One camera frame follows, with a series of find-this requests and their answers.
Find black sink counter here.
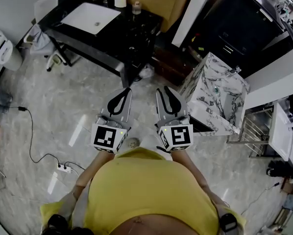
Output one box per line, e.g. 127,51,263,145
38,0,162,88

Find black appliance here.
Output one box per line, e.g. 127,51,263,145
202,0,293,60

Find white chair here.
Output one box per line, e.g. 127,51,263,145
23,0,69,72

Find person's left forearm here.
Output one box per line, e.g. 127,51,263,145
73,151,117,193

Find small clear glass bottle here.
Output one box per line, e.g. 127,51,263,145
132,0,142,15

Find white lidded bin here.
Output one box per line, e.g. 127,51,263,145
0,28,24,72

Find person's light trousers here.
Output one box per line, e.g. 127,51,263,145
138,134,173,161

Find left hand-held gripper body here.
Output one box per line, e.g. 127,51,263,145
91,113,132,155

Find white power strip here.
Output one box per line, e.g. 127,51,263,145
56,163,73,174

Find white upright panel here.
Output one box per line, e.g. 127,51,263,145
171,0,218,48

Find metal wire rack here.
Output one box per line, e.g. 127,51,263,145
226,106,275,158

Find person's grey shoe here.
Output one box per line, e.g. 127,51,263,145
126,137,140,149

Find marble sink counter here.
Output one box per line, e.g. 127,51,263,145
177,52,250,136

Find person's right forearm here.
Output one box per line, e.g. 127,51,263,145
171,152,218,200

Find black power cable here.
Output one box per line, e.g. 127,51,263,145
8,106,62,166

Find white rectangular sink basin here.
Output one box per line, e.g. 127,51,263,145
60,2,122,36

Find small clear faucet fixture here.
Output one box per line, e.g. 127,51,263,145
227,66,242,77

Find person's yellow shirt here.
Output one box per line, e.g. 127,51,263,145
40,147,247,235

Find clear plastic bag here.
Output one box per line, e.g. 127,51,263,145
138,63,155,79

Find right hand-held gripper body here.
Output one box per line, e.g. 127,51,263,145
154,116,195,153

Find black shoes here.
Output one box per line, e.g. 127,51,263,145
266,160,293,179

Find wooden cabinet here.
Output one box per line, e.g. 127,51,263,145
113,0,198,33

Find black belt pack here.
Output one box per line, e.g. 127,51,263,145
219,212,241,234

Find white cabinet sink unit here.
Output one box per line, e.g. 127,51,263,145
268,101,293,169

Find thin black floor cable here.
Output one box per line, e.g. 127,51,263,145
240,182,281,215

